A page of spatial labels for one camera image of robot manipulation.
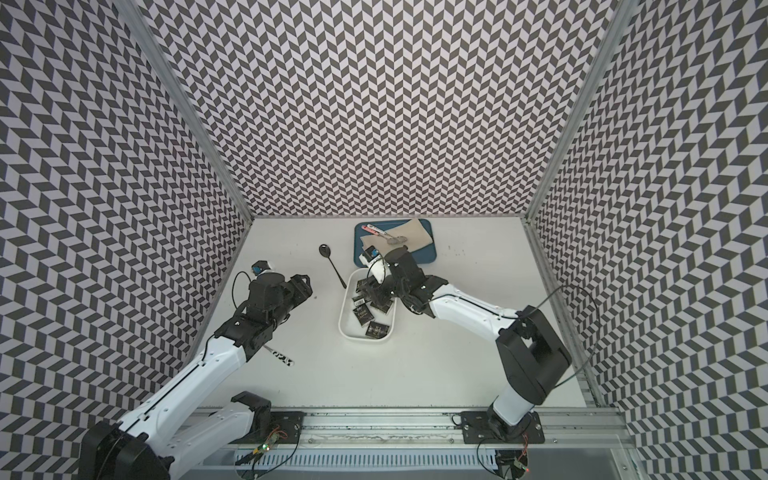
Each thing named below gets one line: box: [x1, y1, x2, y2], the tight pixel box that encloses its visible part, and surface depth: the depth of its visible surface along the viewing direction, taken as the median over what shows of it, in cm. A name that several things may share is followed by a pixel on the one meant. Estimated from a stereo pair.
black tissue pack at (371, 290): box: [352, 275, 383, 303], surface depth 76 cm
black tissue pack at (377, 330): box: [365, 321, 390, 339], surface depth 88 cm
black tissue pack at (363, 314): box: [352, 303, 375, 326], surface depth 92 cm
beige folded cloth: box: [360, 218, 434, 257], surface depth 114 cm
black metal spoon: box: [319, 244, 347, 289], surface depth 110 cm
